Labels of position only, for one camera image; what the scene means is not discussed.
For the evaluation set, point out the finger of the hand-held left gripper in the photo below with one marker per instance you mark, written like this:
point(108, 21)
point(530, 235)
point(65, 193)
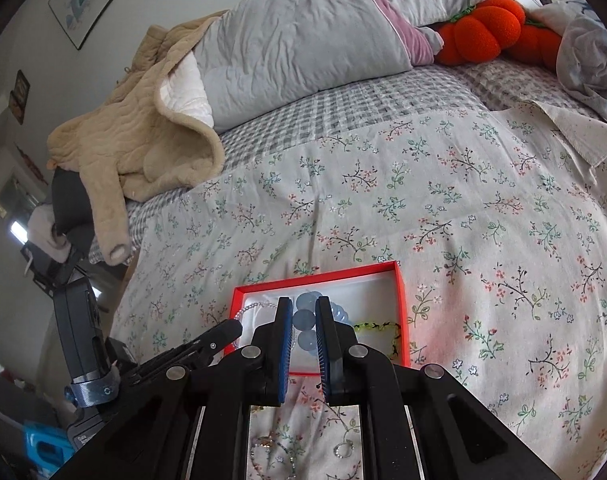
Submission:
point(208, 341)

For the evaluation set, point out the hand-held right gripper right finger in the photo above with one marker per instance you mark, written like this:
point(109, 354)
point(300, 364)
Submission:
point(323, 360)

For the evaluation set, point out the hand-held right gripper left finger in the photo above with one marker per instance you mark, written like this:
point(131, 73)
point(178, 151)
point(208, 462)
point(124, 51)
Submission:
point(282, 355)

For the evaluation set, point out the red jewelry box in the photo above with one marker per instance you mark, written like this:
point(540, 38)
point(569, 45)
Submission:
point(363, 292)

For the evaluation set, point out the white cloth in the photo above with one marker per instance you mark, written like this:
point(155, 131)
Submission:
point(46, 232)

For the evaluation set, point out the blue plastic bin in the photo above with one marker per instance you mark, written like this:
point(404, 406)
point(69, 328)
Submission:
point(46, 447)

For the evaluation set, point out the dark chair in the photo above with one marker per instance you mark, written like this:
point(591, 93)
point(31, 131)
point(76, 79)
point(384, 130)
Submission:
point(71, 205)

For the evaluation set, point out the floral bed sheet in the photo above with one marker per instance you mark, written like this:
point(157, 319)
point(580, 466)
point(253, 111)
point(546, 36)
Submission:
point(433, 210)

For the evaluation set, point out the beige fleece blanket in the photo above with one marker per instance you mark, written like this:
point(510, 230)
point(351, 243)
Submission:
point(133, 135)

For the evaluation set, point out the grey checked bed sheet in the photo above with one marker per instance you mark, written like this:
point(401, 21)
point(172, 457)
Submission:
point(358, 100)

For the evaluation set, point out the grey pillow with pink trim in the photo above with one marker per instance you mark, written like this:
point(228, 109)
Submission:
point(293, 45)

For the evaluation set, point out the orange pumpkin plush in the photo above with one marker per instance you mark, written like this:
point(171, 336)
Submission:
point(483, 25)
point(538, 42)

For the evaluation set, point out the crumpled white clothing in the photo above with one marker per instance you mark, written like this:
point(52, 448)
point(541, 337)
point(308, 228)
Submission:
point(583, 60)

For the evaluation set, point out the small dark wall plaque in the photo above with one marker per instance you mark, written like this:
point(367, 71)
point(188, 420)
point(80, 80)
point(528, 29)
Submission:
point(19, 95)

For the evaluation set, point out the framed wall picture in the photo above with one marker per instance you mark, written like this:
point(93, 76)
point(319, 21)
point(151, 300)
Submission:
point(81, 0)

